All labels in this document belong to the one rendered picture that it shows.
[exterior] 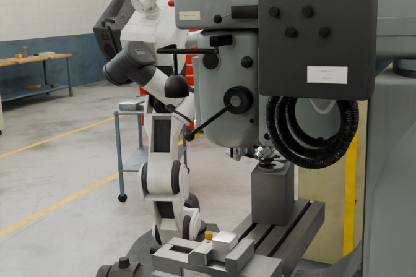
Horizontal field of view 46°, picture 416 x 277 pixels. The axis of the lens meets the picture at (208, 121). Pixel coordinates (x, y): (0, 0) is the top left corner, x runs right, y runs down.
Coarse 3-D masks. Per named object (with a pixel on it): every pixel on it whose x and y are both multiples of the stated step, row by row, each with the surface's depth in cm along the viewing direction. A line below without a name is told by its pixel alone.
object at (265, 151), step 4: (256, 148) 169; (260, 148) 168; (264, 148) 168; (268, 148) 168; (272, 148) 169; (260, 152) 167; (264, 152) 168; (268, 152) 168; (272, 152) 170; (264, 156) 168
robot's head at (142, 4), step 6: (132, 0) 176; (138, 0) 173; (144, 0) 173; (150, 0) 175; (156, 0) 178; (138, 6) 176; (144, 6) 174; (150, 6) 176; (156, 6) 180; (144, 12) 181; (150, 12) 180; (156, 12) 180
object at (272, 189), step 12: (276, 156) 185; (264, 168) 170; (276, 168) 170; (288, 168) 174; (252, 180) 171; (264, 180) 170; (276, 180) 168; (288, 180) 175; (252, 192) 172; (264, 192) 171; (276, 192) 169; (288, 192) 176; (252, 204) 173; (264, 204) 172; (276, 204) 170; (288, 204) 177; (252, 216) 174; (264, 216) 173; (276, 216) 171
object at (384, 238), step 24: (384, 72) 112; (408, 72) 104; (384, 96) 103; (408, 96) 101; (384, 120) 104; (408, 120) 102; (384, 144) 105; (408, 144) 101; (384, 168) 105; (408, 168) 102; (384, 192) 105; (408, 192) 103; (384, 216) 106; (408, 216) 103; (384, 240) 107; (408, 240) 104; (384, 264) 108; (408, 264) 105
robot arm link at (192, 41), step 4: (188, 32) 222; (192, 32) 220; (196, 32) 218; (188, 36) 219; (192, 36) 218; (196, 36) 217; (188, 40) 219; (192, 40) 218; (196, 40) 217; (188, 44) 219; (192, 44) 219; (196, 44) 219; (188, 48) 222
